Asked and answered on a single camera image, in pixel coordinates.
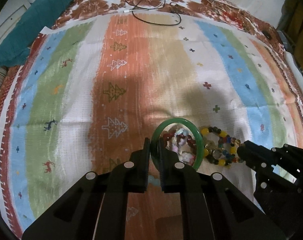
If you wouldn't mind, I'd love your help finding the colourful small bead bracelet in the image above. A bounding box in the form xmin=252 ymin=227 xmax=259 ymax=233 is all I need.
xmin=216 ymin=134 xmax=242 ymax=164

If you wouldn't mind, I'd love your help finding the pastel multicolour bead bracelet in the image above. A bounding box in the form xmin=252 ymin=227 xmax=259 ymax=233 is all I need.
xmin=166 ymin=127 xmax=195 ymax=166

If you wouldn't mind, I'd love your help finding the yellow and black bead bracelet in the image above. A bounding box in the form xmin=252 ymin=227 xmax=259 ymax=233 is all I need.
xmin=200 ymin=126 xmax=240 ymax=167

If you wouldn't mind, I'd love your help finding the dark red bead bracelet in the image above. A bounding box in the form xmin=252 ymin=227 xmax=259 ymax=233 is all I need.
xmin=162 ymin=132 xmax=197 ymax=151

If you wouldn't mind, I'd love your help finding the green jade bangle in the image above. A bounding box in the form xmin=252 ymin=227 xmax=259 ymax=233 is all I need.
xmin=151 ymin=118 xmax=204 ymax=171

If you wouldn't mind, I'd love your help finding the red brown floral bedsheet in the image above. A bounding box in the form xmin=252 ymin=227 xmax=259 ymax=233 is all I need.
xmin=0 ymin=0 xmax=303 ymax=205

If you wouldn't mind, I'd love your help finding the striped colourful cloth mat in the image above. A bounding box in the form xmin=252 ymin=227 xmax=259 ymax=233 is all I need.
xmin=0 ymin=12 xmax=303 ymax=239

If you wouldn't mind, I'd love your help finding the small black object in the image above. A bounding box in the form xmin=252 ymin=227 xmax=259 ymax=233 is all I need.
xmin=262 ymin=30 xmax=272 ymax=40

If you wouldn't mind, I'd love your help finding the teal quilted blanket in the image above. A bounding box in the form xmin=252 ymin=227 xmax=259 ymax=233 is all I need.
xmin=0 ymin=0 xmax=73 ymax=67

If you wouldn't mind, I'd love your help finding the white bed headboard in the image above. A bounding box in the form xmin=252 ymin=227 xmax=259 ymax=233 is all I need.
xmin=0 ymin=4 xmax=29 ymax=44

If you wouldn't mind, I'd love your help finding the black cable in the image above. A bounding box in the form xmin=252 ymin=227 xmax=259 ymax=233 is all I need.
xmin=124 ymin=0 xmax=182 ymax=27

